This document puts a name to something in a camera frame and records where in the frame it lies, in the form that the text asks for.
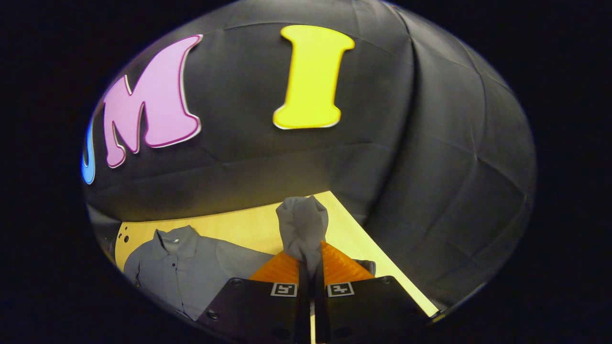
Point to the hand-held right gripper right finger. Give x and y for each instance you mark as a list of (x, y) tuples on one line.
[(321, 315)]

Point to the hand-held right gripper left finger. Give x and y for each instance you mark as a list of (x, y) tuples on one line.
[(304, 310)]

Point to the grey polo shirt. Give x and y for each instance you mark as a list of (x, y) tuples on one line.
[(191, 272)]

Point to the black backdrop cloth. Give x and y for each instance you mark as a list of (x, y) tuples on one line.
[(267, 157)]

